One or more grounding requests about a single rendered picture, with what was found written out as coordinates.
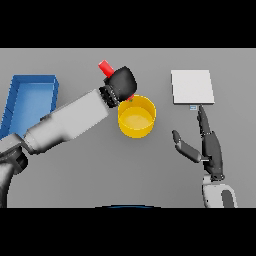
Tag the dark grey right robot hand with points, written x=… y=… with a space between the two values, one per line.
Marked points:
x=210 y=146

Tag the red beaker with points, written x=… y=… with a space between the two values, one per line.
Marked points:
x=106 y=67

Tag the blue tray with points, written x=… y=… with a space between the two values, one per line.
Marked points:
x=29 y=100

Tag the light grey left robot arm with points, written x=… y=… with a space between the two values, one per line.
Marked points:
x=70 y=120

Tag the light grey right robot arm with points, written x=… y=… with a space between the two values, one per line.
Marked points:
x=215 y=196

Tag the yellow bowl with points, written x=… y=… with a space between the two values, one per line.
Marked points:
x=137 y=117

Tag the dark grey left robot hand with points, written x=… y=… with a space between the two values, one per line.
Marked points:
x=122 y=82

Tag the pale square measuring scale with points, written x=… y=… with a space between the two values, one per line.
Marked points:
x=192 y=87

